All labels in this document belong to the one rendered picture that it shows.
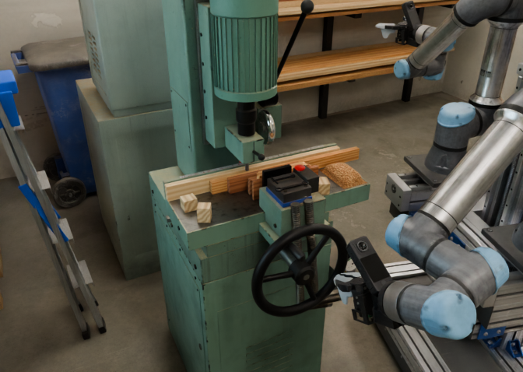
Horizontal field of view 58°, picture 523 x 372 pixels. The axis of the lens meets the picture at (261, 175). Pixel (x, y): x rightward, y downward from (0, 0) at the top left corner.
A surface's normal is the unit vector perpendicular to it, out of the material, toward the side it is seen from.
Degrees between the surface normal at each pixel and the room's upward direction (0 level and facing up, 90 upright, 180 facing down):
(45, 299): 0
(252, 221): 90
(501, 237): 0
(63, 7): 90
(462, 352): 0
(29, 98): 90
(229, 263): 90
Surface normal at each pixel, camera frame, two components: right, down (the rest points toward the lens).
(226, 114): 0.44, 0.43
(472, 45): -0.89, 0.22
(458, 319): 0.38, -0.07
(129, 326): 0.00, -0.88
